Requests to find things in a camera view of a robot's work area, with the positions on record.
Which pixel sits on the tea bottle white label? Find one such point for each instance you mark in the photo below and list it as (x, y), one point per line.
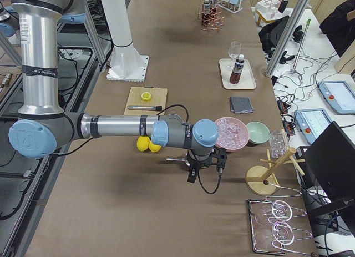
(205, 12)

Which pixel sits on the metal ice scoop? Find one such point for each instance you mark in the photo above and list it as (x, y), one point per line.
(179, 159)

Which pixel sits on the blue teach pendant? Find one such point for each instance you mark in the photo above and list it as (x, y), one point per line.
(312, 122)
(339, 96)

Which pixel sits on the lemon half slice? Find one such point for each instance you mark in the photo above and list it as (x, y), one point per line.
(146, 96)

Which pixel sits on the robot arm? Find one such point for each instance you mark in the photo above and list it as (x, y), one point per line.
(43, 126)

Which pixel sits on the copper wire bottle basket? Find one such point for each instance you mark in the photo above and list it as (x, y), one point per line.
(216, 19)

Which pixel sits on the grey folded cloth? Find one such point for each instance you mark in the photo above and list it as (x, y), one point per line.
(239, 105)

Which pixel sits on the wooden cup tree stand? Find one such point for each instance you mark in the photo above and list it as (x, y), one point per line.
(262, 180)

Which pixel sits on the pink bowl with ice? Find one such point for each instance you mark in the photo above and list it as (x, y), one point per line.
(233, 134)

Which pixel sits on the metal wine glass rack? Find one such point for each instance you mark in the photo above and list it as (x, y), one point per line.
(271, 232)

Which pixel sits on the clear glass mug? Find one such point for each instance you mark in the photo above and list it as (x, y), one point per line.
(278, 141)

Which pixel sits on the tea bottle in basket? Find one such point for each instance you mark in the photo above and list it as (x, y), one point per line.
(213, 5)

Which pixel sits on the yellow lemon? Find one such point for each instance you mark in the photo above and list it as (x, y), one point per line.
(142, 143)
(154, 148)

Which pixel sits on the cream serving tray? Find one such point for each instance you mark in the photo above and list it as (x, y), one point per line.
(247, 80)

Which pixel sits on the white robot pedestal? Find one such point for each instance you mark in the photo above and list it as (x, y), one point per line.
(125, 62)

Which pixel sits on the green bowl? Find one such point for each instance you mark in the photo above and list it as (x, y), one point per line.
(259, 133)

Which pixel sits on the steel muddler black tip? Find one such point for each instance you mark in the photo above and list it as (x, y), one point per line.
(148, 108)

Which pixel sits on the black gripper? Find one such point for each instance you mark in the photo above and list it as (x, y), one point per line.
(196, 164)

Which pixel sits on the white cup rack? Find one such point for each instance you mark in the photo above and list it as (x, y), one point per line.
(231, 8)

